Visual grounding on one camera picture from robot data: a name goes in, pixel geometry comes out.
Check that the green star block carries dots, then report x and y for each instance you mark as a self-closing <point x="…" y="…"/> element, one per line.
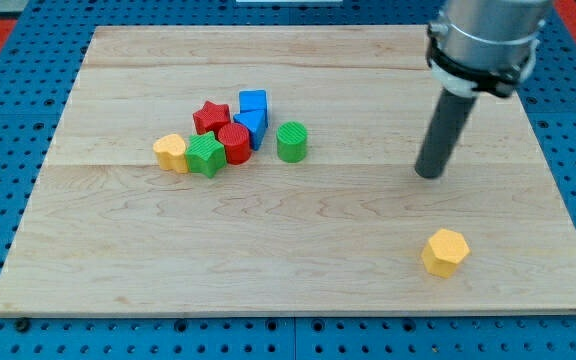
<point x="205" y="154"/>

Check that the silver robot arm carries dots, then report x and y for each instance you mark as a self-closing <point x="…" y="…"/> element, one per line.
<point x="489" y="46"/>

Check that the blue cube block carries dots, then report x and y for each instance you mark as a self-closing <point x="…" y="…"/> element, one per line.
<point x="252" y="100"/>

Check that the green cylinder block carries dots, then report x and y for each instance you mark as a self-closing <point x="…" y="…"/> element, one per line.
<point x="291" y="140"/>

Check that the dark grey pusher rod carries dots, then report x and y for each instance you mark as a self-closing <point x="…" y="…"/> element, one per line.
<point x="449" y="118"/>

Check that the yellow hexagon block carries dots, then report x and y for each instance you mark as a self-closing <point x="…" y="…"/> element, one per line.
<point x="444" y="252"/>

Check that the red star block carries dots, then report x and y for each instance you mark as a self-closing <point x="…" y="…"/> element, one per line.
<point x="211" y="117"/>

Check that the yellow heart block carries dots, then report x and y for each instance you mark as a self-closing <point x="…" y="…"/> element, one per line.
<point x="170" y="153"/>

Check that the blue triangle block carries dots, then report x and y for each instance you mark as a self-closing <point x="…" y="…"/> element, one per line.
<point x="256" y="124"/>

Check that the red cylinder block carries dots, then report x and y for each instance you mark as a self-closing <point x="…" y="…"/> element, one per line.
<point x="236" y="140"/>

